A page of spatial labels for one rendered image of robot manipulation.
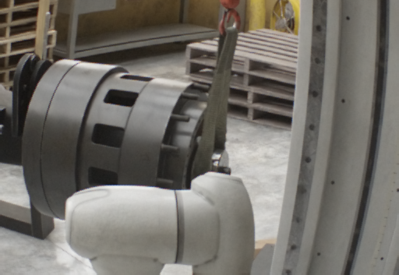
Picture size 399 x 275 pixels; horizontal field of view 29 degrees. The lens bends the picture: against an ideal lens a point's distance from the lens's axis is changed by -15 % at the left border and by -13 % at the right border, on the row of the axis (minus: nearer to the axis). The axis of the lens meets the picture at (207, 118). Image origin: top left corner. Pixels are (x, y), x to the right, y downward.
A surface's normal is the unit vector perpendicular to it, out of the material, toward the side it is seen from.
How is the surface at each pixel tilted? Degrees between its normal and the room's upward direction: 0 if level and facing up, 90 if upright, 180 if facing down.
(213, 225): 66
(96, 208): 44
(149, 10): 90
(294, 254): 90
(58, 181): 98
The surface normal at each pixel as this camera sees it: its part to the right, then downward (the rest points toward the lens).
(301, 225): -0.29, 0.25
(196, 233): 0.27, -0.04
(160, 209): 0.29, -0.58
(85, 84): -0.07, -0.75
